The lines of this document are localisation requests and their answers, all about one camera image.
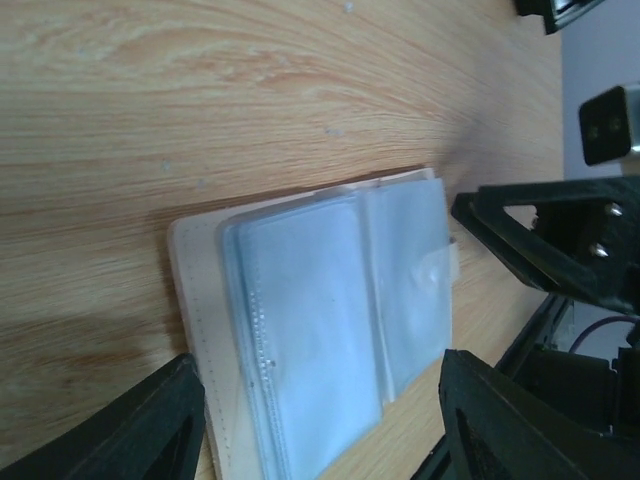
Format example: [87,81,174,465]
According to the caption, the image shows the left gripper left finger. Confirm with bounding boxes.
[1,353,205,479]

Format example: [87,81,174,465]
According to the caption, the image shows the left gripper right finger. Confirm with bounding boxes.
[439,350,639,479]

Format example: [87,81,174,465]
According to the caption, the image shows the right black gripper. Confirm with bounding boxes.
[451,177,639,315]

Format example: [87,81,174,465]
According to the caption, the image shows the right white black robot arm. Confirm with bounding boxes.
[451,176,639,436]

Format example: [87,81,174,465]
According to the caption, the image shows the black bin with blue card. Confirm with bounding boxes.
[512,0,603,35]

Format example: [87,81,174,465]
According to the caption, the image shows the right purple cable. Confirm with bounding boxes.
[567,314,631,353]

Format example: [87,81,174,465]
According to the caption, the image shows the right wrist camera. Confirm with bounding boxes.
[578,82,639,166]

